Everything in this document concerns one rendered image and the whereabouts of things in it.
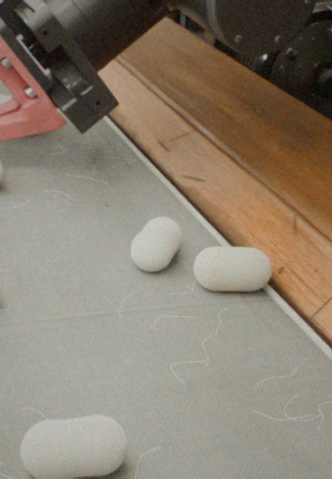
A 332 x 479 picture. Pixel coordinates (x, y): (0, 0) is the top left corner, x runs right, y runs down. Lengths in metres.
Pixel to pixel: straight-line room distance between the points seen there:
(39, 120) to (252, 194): 0.12
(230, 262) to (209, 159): 0.13
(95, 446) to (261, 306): 0.14
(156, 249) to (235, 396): 0.09
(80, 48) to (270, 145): 0.12
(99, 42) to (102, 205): 0.08
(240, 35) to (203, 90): 0.17
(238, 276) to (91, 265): 0.07
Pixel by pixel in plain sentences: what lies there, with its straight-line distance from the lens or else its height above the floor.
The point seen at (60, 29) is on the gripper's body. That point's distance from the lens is 0.47.
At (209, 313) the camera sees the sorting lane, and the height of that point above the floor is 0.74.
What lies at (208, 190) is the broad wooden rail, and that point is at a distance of 0.50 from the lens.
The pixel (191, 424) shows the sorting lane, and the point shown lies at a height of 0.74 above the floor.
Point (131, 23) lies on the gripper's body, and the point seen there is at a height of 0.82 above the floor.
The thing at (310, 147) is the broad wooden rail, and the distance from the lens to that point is 0.53.
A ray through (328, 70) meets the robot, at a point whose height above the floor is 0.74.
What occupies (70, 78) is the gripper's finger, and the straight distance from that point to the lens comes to 0.49.
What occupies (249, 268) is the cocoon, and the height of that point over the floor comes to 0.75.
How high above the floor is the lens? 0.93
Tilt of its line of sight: 25 degrees down
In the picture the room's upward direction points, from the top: 5 degrees clockwise
